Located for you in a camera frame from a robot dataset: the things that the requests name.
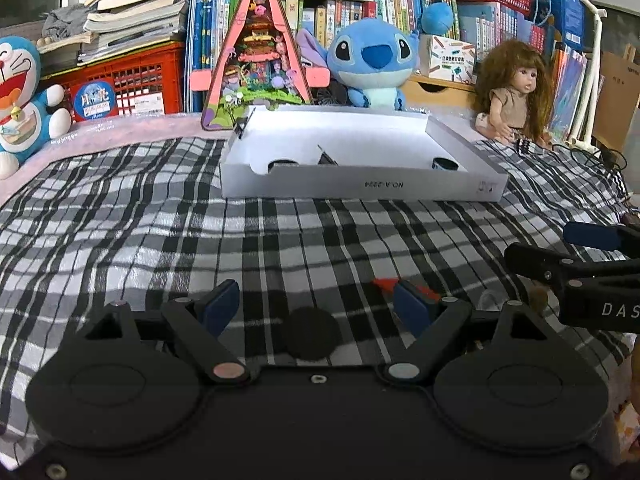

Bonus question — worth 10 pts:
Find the white pencil pattern box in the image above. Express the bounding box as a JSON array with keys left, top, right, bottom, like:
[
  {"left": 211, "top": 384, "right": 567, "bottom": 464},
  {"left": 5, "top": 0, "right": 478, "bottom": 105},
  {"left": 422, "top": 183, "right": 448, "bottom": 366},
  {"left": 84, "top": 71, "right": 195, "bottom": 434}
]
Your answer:
[{"left": 418, "top": 34, "right": 476, "bottom": 84}]

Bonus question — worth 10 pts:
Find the Doraemon plush toy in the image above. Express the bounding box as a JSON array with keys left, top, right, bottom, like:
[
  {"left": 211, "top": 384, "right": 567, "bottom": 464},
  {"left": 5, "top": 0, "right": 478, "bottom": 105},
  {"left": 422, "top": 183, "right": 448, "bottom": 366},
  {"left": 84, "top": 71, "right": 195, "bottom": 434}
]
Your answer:
[{"left": 1, "top": 36, "right": 72, "bottom": 181}]

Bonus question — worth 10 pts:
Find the wooden drawer box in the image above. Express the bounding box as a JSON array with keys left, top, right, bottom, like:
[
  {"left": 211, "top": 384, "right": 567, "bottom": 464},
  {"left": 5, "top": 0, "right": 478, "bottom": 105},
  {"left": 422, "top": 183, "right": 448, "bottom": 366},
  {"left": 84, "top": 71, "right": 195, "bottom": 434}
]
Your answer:
[{"left": 400, "top": 74, "right": 475, "bottom": 108}]

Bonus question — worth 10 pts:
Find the brown haired baby doll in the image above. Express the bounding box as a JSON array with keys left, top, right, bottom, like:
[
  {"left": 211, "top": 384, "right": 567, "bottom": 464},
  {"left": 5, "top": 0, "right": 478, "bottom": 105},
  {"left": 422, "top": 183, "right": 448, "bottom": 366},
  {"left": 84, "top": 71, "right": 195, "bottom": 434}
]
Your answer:
[{"left": 474, "top": 39, "right": 553, "bottom": 148}]

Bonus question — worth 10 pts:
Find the red plastic clip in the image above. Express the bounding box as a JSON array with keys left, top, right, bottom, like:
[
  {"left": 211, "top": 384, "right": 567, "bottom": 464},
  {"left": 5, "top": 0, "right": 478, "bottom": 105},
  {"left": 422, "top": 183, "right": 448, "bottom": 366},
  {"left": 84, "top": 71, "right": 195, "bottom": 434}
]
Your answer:
[{"left": 372, "top": 276, "right": 443, "bottom": 304}]

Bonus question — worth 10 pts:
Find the white cardboard box tray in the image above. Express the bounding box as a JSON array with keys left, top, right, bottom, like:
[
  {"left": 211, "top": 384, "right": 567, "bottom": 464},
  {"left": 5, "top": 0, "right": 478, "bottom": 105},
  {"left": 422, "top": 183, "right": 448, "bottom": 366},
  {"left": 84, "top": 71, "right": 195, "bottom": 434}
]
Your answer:
[{"left": 219, "top": 106, "right": 508, "bottom": 202}]

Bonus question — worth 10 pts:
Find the stack of books left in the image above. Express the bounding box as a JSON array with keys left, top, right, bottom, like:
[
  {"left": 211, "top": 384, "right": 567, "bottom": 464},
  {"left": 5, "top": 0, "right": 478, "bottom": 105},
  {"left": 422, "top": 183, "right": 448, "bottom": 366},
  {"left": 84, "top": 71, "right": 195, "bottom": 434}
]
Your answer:
[{"left": 34, "top": 0, "right": 189, "bottom": 73}]

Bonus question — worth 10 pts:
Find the blue Stitch plush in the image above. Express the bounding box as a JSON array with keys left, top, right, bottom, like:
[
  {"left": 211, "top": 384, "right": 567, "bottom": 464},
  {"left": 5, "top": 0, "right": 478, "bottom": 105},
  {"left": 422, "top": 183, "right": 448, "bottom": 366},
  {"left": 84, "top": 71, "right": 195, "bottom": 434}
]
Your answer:
[{"left": 296, "top": 18, "right": 420, "bottom": 110}]

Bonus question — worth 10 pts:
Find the black binder clip in box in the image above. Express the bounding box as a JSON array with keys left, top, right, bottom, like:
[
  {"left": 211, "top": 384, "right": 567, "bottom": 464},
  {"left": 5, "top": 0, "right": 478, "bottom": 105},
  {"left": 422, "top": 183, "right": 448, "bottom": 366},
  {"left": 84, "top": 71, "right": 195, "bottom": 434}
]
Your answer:
[{"left": 318, "top": 145, "right": 337, "bottom": 166}]

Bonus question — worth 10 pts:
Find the red plastic crate left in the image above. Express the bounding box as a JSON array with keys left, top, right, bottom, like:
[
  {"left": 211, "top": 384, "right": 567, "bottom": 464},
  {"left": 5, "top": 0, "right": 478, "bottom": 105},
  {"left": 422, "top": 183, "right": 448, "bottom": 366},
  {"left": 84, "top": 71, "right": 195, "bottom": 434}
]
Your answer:
[{"left": 40, "top": 41, "right": 184, "bottom": 122}]

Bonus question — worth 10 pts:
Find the black white plaid cloth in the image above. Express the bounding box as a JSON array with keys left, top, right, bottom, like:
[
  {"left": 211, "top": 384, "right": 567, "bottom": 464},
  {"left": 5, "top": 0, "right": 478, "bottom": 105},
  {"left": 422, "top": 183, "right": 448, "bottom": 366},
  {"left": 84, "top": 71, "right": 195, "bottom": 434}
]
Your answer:
[{"left": 1, "top": 139, "right": 626, "bottom": 463}]

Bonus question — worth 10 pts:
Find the black round cap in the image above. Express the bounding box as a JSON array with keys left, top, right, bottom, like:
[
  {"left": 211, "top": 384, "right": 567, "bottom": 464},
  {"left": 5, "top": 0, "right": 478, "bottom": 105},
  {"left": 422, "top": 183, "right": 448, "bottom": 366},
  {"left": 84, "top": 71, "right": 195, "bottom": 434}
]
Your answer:
[{"left": 283, "top": 307, "right": 342, "bottom": 362}]

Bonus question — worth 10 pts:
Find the blue box upper right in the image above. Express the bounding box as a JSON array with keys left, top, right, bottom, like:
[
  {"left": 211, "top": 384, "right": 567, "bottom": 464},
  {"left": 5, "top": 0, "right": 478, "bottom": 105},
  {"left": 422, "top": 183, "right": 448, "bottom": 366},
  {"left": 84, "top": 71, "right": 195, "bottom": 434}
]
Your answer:
[{"left": 529, "top": 0, "right": 586, "bottom": 52}]

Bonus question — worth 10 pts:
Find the pink triangular diorama house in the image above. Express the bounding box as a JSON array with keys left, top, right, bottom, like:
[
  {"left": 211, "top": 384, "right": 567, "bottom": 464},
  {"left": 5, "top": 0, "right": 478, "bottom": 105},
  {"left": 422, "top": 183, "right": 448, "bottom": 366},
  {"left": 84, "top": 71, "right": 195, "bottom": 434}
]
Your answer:
[{"left": 201, "top": 0, "right": 330, "bottom": 131}]

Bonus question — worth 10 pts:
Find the black binder clip on rim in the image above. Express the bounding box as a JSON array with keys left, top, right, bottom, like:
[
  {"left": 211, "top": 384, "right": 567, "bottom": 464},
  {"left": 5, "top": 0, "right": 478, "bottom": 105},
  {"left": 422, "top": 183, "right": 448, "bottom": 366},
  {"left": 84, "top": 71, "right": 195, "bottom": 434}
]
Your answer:
[{"left": 233, "top": 107, "right": 255, "bottom": 139}]

